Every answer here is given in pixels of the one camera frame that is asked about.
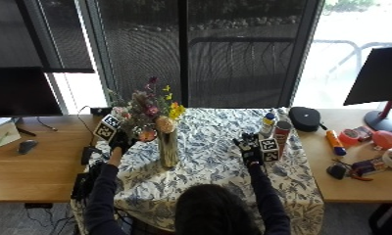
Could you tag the black chair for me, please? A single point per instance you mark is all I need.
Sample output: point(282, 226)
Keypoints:
point(389, 220)

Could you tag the black monitor with red stand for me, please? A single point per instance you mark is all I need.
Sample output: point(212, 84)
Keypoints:
point(376, 76)

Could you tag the black pen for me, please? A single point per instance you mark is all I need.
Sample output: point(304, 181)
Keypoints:
point(26, 131)

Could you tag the black oval zip case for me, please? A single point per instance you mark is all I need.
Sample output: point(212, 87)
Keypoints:
point(304, 118)

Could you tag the the person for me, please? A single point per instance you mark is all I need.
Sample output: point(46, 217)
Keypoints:
point(214, 212)

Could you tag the grey computer mouse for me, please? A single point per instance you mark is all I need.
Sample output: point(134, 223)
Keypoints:
point(27, 146)

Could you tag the red round ball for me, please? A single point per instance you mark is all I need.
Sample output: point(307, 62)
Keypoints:
point(384, 139)

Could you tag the peach flower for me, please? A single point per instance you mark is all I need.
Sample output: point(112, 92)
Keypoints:
point(147, 134)

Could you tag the black power strip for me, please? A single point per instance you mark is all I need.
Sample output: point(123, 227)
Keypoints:
point(38, 205)

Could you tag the orange glue tube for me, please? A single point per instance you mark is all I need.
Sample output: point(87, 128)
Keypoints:
point(335, 142)

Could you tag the blue floral white tablecloth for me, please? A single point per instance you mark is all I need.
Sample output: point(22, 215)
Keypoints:
point(214, 153)

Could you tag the purple packet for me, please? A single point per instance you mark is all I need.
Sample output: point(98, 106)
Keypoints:
point(368, 165)

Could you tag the white bottle with yellow label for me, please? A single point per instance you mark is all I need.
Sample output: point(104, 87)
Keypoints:
point(268, 125)

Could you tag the small black box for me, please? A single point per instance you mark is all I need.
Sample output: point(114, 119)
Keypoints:
point(100, 111)

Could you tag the person's right hand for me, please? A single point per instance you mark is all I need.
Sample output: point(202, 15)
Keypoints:
point(251, 152)

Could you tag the ribbed glass vase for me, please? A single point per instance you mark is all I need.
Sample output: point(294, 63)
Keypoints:
point(167, 147)

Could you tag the black monitor with dark stand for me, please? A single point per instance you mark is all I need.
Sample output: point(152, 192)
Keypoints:
point(19, 93)

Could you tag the white marker cube left glove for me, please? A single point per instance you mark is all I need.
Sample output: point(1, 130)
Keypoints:
point(106, 127)

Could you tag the red cylindrical can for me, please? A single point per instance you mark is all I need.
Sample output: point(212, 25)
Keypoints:
point(283, 137)

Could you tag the person's left hand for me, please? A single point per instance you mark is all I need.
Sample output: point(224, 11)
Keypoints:
point(119, 141)

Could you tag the white marker cube right glove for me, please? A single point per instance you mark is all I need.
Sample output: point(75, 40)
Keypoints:
point(270, 149)

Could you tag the mixed flower bouquet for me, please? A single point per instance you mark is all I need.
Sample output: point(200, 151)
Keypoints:
point(155, 104)

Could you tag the white paper pad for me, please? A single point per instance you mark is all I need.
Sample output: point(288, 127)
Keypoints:
point(1, 135)

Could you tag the small black pouch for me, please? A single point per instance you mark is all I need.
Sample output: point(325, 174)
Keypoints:
point(336, 171)

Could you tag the red tape roll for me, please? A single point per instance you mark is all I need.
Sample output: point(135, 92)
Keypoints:
point(348, 137)

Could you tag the dark window blind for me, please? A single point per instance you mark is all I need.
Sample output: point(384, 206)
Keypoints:
point(35, 32)

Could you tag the white marker cube glove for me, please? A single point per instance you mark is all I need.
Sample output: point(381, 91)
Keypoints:
point(106, 127)
point(270, 149)

